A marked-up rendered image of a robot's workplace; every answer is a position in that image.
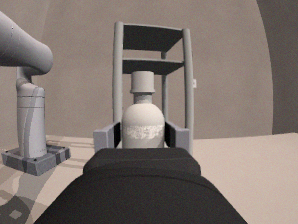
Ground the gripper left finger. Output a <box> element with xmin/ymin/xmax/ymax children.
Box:
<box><xmin>93</xmin><ymin>122</ymin><xmax>121</xmax><ymax>153</ymax></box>

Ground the grey bottle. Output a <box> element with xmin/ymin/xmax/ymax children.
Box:
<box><xmin>121</xmin><ymin>71</ymin><xmax>165</xmax><ymax>148</ymax></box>

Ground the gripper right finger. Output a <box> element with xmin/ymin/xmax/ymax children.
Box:
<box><xmin>165</xmin><ymin>121</ymin><xmax>190</xmax><ymax>153</ymax></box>

